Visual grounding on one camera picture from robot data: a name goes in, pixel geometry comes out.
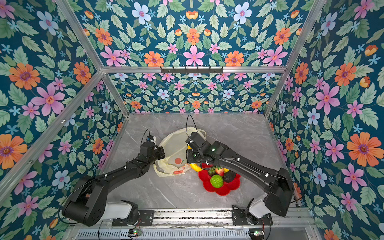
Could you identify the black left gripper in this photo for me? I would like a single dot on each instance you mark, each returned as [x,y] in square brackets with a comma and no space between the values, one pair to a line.
[160,149]

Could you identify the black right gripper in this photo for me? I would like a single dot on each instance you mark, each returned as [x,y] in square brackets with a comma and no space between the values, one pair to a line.
[188,156]

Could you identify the yellow fake banana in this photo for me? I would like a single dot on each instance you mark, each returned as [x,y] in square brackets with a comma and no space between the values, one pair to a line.
[196,167]

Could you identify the red flower-shaped plastic bowl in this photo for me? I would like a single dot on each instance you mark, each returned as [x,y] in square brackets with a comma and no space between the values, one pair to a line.
[225,189]

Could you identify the cream plastic fruit-print bag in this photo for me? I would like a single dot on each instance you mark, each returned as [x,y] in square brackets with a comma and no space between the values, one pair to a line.
[175,147]

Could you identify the red fake strawberry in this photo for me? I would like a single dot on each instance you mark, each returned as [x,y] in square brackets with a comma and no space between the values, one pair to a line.
[219,171]

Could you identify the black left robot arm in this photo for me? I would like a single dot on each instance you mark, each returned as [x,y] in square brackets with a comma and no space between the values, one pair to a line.
[88,203]

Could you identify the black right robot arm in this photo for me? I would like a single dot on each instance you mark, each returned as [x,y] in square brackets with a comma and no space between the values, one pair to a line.
[277,184]

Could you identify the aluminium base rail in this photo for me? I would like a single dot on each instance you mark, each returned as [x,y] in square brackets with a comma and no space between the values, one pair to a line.
[226,218]

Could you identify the black hook rail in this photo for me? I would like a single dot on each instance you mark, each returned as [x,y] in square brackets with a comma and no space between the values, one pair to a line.
[192,70]

